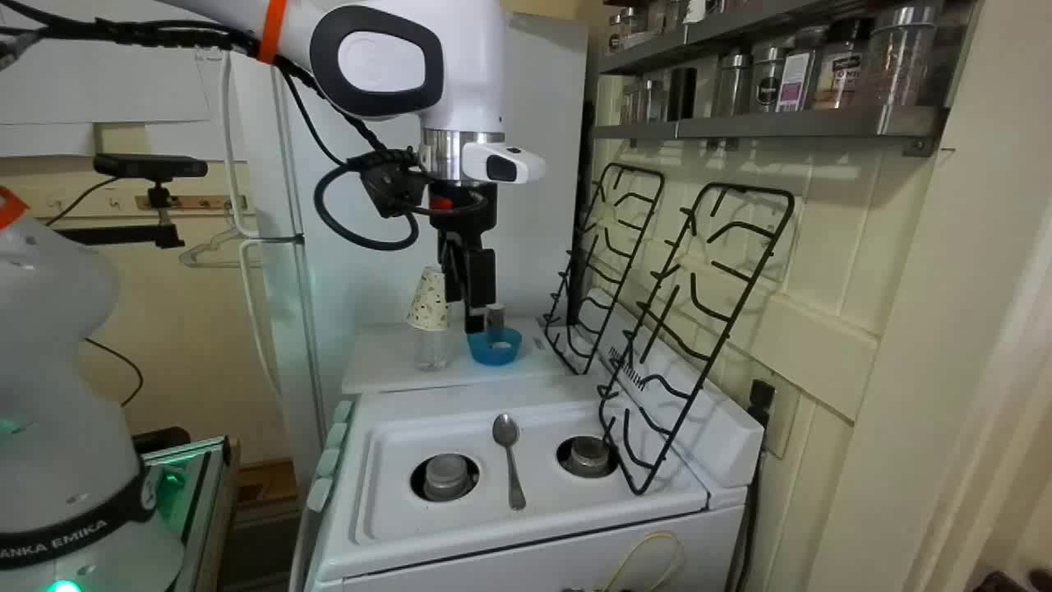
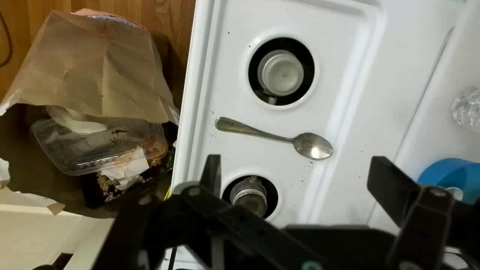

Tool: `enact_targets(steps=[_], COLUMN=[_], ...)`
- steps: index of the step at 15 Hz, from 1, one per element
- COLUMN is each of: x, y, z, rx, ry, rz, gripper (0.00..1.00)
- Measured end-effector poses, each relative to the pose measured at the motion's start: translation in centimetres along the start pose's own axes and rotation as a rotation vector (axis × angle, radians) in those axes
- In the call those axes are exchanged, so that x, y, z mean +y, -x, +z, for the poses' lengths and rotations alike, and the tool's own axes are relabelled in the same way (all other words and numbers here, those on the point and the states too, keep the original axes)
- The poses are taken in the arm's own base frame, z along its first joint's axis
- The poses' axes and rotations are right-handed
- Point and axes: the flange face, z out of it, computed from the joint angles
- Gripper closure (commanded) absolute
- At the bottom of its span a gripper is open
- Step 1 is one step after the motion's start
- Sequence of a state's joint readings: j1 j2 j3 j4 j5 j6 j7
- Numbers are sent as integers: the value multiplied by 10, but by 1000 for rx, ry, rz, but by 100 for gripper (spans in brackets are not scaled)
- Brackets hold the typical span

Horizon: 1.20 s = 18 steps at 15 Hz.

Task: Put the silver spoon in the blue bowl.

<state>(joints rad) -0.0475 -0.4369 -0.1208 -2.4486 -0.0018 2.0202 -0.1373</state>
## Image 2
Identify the clean grey stove burner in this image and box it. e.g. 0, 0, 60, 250
255, 48, 306, 99

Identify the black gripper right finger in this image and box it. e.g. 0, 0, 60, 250
366, 154, 480, 270

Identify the silver metal spoon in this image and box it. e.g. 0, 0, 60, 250
215, 115, 335, 162

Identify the browned stove burner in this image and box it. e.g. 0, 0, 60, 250
228, 175, 272, 216

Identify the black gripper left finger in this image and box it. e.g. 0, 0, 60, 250
95, 154, 321, 270

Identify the crumpled white paper scrap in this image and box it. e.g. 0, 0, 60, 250
96, 147, 152, 192

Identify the clear plastic food container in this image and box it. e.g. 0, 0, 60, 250
29, 117, 170, 177

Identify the blue plastic bowl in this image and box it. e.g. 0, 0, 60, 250
417, 156, 480, 205

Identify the white gas stove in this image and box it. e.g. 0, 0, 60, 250
170, 0, 480, 270

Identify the brown paper bag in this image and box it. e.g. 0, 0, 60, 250
0, 9, 180, 126

